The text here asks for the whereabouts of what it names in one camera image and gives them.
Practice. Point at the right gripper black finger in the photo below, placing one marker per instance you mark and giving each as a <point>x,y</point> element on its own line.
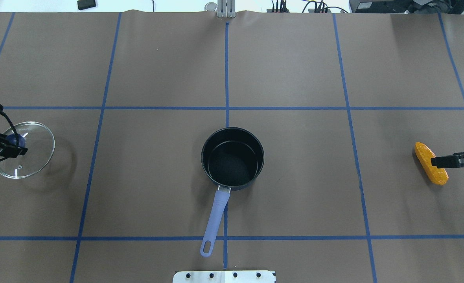
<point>455,160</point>

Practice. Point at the glass pot lid blue knob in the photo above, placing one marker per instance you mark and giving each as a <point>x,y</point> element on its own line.
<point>39,141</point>

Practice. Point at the yellow toy corn cob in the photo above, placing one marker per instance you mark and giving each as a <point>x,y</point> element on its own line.
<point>424,154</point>

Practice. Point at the small black square pad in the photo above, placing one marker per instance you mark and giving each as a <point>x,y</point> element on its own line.
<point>85,4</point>

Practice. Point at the dark blue saucepan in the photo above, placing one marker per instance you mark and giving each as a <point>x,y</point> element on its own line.
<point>232,158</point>

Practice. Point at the white pedestal column base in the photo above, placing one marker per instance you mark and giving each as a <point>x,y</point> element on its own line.
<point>225,276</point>

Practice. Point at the aluminium frame post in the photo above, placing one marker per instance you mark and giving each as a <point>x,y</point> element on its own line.
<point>226,9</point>

